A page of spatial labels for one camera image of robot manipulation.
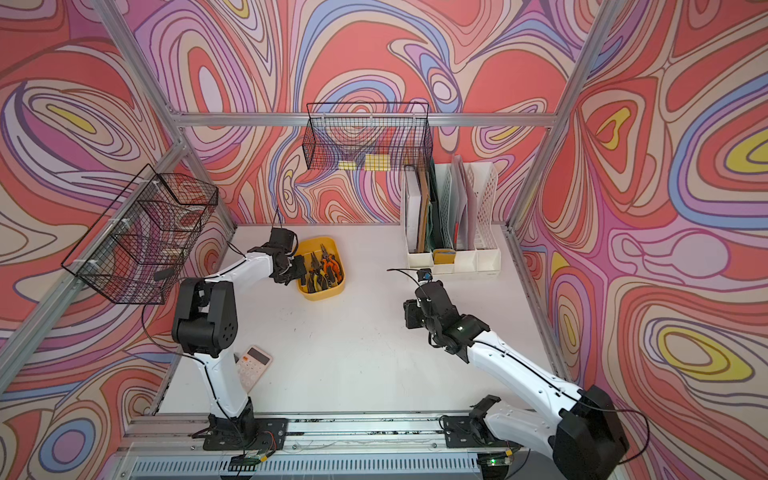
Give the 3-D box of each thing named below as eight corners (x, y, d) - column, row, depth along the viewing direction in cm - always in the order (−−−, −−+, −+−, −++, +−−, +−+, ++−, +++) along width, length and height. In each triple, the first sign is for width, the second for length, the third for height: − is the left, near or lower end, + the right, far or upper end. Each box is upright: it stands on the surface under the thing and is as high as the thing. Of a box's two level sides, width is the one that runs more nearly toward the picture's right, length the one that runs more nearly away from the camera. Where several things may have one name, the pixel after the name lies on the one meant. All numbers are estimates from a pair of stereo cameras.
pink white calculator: (228, 379, 85) (224, 376, 83) (254, 347, 91) (251, 343, 89) (250, 393, 82) (246, 390, 80) (276, 359, 89) (273, 356, 86)
